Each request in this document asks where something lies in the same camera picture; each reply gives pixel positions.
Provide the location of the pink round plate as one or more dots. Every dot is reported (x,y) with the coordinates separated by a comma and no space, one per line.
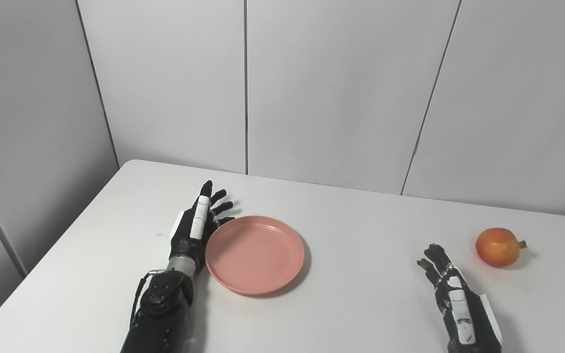
(255,255)

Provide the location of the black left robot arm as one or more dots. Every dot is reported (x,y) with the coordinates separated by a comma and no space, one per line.
(162,314)

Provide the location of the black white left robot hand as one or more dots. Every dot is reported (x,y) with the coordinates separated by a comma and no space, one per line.
(192,230)

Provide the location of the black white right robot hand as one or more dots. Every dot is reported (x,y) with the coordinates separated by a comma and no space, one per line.
(464,318)

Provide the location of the red yellow pomegranate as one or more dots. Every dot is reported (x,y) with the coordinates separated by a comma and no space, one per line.
(498,247)

